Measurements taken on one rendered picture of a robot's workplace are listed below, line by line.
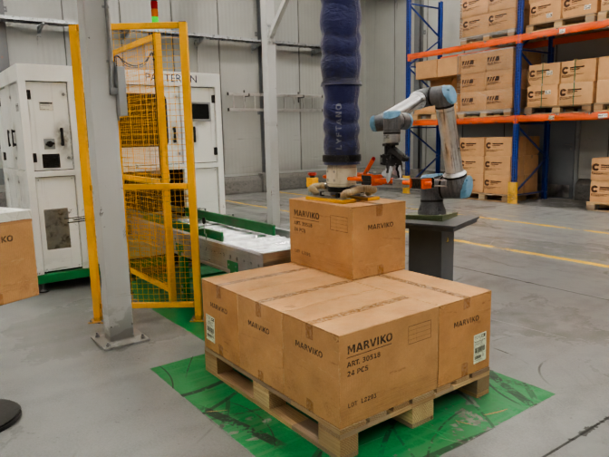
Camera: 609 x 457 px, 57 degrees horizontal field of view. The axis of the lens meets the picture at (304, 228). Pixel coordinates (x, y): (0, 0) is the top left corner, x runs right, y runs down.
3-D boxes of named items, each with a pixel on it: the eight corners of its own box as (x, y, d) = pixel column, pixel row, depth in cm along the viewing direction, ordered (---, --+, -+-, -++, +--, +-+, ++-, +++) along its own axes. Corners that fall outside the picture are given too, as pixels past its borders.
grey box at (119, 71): (110, 116, 364) (106, 69, 359) (118, 116, 367) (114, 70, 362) (120, 115, 348) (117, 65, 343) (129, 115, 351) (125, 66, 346)
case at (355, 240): (290, 261, 351) (288, 198, 344) (340, 253, 373) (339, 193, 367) (352, 280, 302) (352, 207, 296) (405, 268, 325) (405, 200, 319)
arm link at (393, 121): (404, 110, 294) (395, 109, 286) (404, 133, 296) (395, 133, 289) (389, 110, 300) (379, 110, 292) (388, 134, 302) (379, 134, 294)
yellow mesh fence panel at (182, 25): (87, 323, 409) (61, 24, 375) (92, 319, 419) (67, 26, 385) (206, 322, 407) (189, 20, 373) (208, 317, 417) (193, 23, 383)
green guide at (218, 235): (132, 221, 532) (132, 211, 531) (143, 219, 538) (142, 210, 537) (211, 245, 405) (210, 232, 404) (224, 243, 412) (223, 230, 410)
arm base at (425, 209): (420, 212, 392) (420, 199, 391) (449, 212, 384) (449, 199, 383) (414, 215, 375) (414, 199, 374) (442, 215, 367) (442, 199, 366)
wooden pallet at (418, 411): (205, 369, 323) (204, 345, 321) (337, 331, 382) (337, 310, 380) (340, 462, 228) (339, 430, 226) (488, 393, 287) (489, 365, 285)
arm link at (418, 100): (416, 87, 358) (365, 115, 310) (434, 84, 350) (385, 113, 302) (419, 104, 362) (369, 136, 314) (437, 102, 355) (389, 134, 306)
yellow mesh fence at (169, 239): (120, 279, 535) (102, 52, 501) (130, 277, 541) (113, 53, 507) (170, 307, 443) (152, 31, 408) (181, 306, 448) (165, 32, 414)
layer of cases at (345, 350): (204, 345, 321) (200, 277, 314) (337, 311, 379) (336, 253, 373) (339, 430, 226) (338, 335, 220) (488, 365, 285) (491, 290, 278)
